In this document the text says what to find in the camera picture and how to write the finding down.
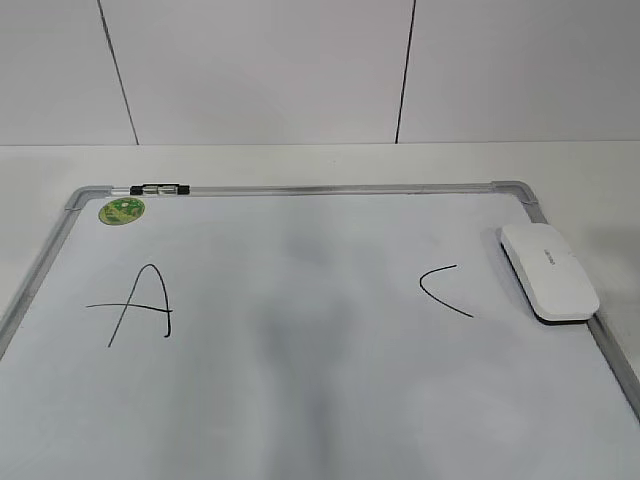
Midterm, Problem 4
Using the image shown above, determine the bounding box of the round green sticker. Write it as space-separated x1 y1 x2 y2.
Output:
98 197 145 226

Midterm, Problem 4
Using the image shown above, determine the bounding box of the white whiteboard with aluminium frame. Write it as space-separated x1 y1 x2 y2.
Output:
1 182 639 479

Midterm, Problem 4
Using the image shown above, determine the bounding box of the white whiteboard eraser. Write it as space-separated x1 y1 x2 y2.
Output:
500 223 600 325

